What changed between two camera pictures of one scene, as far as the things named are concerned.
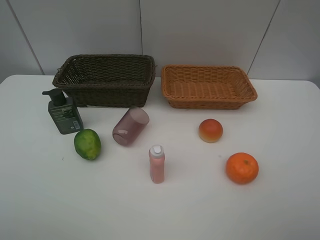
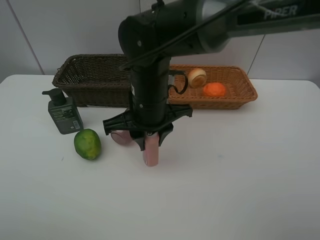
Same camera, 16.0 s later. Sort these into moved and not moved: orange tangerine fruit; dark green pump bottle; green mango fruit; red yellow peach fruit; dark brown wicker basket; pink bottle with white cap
Moved: orange tangerine fruit; red yellow peach fruit; pink bottle with white cap
Not moved: green mango fruit; dark brown wicker basket; dark green pump bottle
